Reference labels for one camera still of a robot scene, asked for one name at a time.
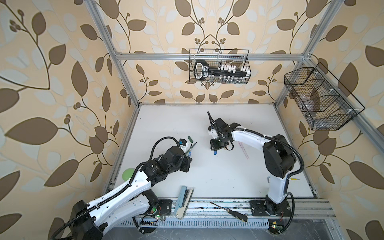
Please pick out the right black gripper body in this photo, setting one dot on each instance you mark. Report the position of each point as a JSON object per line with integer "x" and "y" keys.
{"x": 218, "y": 143}

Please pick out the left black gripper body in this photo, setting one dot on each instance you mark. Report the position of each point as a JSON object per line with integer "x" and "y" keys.
{"x": 184, "y": 165}

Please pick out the pink white pen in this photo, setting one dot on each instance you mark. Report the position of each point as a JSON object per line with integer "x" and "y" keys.
{"x": 244, "y": 150}

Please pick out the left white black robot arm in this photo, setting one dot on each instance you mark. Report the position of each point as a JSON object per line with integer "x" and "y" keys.
{"x": 90, "y": 221}

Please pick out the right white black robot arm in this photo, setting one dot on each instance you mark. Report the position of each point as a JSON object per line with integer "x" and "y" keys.
{"x": 281, "y": 159}

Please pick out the light blue stapler tool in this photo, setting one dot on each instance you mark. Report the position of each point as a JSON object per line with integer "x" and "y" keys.
{"x": 183, "y": 202}

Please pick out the green round button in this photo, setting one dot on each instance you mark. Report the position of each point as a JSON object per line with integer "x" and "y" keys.
{"x": 127, "y": 174}

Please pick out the black socket tool set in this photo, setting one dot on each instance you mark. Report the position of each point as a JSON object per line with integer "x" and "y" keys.
{"x": 204, "y": 71}

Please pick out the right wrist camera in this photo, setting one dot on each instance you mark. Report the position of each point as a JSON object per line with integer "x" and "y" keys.
{"x": 214, "y": 134}

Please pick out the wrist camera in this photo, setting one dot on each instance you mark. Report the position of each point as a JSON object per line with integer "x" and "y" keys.
{"x": 214, "y": 134}
{"x": 184, "y": 145}

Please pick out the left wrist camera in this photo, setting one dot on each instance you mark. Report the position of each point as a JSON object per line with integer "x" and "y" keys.
{"x": 184, "y": 145}

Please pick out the center black wire basket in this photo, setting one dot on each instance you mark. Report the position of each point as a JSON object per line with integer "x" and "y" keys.
{"x": 214, "y": 56}

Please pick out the black wire basket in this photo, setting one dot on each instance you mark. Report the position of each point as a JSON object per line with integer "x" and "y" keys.
{"x": 214, "y": 56}
{"x": 326, "y": 103}

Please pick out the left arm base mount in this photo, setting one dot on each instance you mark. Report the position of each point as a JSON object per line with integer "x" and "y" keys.
{"x": 154, "y": 215}

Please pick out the black handled screwdriver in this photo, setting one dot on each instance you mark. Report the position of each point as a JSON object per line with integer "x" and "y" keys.
{"x": 235, "y": 214}

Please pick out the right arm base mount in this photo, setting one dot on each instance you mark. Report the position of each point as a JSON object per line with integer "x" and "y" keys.
{"x": 284, "y": 211}

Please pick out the right black wire basket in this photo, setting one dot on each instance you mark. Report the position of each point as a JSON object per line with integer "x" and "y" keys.
{"x": 326, "y": 103}

